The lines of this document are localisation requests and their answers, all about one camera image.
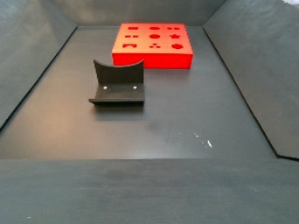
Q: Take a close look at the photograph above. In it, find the black curved holder stand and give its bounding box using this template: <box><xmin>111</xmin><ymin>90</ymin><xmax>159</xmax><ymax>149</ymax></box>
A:
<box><xmin>88</xmin><ymin>60</ymin><xmax>146</xmax><ymax>105</ymax></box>

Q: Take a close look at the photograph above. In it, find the red shape-sorter block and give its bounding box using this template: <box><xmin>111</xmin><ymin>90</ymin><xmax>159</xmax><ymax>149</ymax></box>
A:
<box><xmin>112</xmin><ymin>23</ymin><xmax>194</xmax><ymax>69</ymax></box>

